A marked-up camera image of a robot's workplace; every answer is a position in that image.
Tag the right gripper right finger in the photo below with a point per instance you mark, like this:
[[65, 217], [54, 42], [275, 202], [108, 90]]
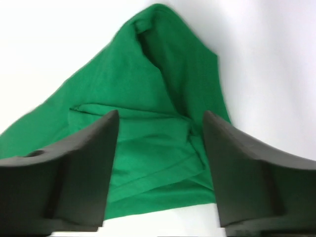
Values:
[[259, 190]]

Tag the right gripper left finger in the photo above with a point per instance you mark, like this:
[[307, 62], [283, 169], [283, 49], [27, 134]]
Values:
[[62, 187]]

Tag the green t shirt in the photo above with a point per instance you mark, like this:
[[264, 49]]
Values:
[[161, 79]]

